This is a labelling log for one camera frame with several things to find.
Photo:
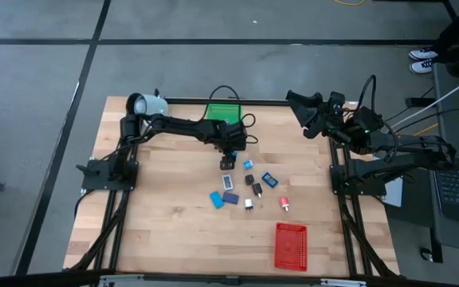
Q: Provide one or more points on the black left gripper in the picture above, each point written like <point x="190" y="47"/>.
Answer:
<point x="224" y="142"/>

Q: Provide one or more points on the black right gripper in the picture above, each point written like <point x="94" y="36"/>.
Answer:
<point x="333" y="119"/>

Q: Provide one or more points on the black cube charger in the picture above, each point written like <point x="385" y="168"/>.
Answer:
<point x="249" y="179"/>

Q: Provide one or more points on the navy box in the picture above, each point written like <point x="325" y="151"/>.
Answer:
<point x="230" y="198"/>

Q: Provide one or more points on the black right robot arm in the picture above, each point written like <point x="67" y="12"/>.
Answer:
<point x="405" y="151"/>

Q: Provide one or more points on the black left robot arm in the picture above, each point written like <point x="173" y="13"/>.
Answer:
<point x="181" y="126"/>

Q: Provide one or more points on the blue and white charger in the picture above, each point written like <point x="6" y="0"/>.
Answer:
<point x="248" y="164"/>

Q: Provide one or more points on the white digital timer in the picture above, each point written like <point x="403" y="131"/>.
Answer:
<point x="227" y="182"/>

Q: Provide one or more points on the black charger with prongs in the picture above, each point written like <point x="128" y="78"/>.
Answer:
<point x="257" y="189"/>

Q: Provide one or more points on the cyan flat box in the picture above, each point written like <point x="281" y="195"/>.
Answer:
<point x="216" y="200"/>

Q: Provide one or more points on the blue digital timer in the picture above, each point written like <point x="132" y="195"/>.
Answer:
<point x="269" y="180"/>

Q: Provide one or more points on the white charger with prongs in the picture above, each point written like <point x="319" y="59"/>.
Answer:
<point x="249" y="203"/>

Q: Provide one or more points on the green plastic basket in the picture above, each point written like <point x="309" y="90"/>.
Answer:
<point x="223" y="112"/>

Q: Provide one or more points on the pink and white charger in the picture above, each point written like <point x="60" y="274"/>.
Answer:
<point x="284" y="203"/>

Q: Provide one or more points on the white tilted box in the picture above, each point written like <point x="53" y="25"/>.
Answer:
<point x="147" y="105"/>

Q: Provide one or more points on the red plastic basket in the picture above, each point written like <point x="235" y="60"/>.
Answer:
<point x="291" y="247"/>

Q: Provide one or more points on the black power adapter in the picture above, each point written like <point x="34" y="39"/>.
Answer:
<point x="416" y="102"/>

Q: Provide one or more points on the white paper sheet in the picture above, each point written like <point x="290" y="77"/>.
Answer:
<point x="393" y="193"/>

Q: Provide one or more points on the white sneaker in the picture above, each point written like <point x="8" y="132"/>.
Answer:
<point x="424" y="53"/>
<point x="421" y="66"/>

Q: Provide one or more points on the grey side desk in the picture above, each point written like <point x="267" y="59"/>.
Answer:
<point x="440" y="119"/>

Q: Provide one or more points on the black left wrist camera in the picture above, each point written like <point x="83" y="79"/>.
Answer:
<point x="238" y="130"/>

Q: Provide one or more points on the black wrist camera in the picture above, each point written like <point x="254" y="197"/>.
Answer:
<point x="337" y="97"/>
<point x="238" y="130"/>

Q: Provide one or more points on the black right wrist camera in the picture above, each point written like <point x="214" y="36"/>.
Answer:
<point x="337" y="97"/>

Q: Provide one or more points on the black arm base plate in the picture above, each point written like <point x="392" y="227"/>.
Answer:
<point x="373" y="187"/>
<point x="102" y="177"/>

